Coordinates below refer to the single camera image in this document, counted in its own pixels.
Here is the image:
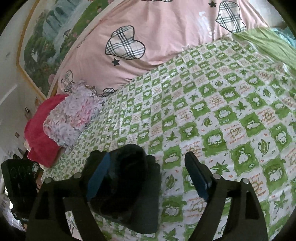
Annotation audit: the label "green cloth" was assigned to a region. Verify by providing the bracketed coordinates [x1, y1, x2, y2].
[232, 27, 296, 70]

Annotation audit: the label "pink quilt with plaid hearts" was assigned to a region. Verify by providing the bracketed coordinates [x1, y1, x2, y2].
[47, 0, 271, 98]

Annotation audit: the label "light blue cloth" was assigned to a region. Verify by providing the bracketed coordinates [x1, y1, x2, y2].
[270, 26, 296, 45]

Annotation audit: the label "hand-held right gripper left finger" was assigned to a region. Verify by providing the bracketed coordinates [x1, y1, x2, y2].
[25, 152, 111, 241]

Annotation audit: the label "red fleece blanket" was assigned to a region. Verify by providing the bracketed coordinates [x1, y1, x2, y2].
[24, 94, 73, 168]

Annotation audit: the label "black pants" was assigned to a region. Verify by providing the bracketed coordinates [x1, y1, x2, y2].
[84, 144, 163, 235]

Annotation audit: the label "framed landscape painting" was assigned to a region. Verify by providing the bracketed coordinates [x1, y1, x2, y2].
[16, 0, 112, 100]

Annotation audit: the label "purple floral pillow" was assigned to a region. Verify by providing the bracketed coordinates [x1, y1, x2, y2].
[43, 80, 110, 149]

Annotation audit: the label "green checkered bed sheet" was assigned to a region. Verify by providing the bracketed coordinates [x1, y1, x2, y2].
[39, 38, 296, 241]

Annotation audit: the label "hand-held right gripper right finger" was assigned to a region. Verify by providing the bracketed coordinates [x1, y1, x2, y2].
[185, 152, 269, 241]

